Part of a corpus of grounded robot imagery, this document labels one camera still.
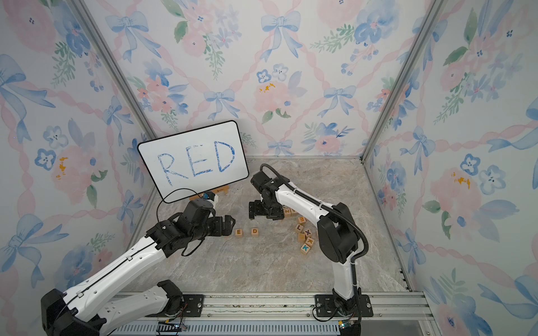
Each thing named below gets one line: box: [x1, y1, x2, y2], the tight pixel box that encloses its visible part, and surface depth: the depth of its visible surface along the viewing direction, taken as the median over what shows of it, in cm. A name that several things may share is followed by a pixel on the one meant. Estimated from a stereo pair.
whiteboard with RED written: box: [137, 120, 250, 204], surface depth 93 cm
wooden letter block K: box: [300, 242, 312, 256], surface depth 87 cm
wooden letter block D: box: [250, 227, 259, 238], surface depth 92 cm
